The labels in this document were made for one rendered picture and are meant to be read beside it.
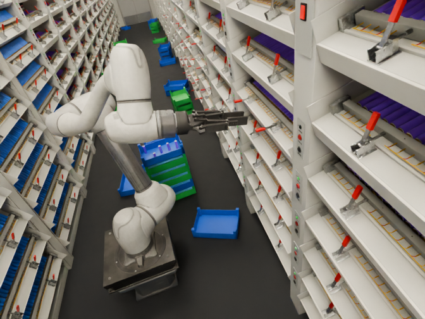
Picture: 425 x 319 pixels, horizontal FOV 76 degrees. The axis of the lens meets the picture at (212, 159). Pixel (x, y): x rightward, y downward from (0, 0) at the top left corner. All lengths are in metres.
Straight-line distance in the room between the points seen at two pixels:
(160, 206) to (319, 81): 1.08
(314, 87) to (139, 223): 1.06
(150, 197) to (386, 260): 1.10
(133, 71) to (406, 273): 0.80
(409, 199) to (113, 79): 0.75
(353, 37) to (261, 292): 1.36
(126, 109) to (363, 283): 0.80
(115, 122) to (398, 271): 0.77
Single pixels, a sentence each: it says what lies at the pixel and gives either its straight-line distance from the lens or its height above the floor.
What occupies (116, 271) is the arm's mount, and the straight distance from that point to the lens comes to 1.61.
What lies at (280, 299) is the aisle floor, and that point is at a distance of 1.65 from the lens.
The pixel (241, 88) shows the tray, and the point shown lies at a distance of 1.40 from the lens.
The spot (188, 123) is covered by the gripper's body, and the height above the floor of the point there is 1.10.
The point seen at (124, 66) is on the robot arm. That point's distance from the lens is 0.83.
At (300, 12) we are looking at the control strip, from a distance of 0.68.
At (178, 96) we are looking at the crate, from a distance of 3.45.
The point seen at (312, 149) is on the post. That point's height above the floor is 1.03.
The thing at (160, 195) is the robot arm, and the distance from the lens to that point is 1.50.
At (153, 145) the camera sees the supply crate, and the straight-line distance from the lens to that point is 2.09.
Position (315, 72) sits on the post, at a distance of 0.68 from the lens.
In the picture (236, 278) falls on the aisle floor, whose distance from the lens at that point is 1.71.
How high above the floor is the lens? 1.50
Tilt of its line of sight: 37 degrees down
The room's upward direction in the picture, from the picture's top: 12 degrees counter-clockwise
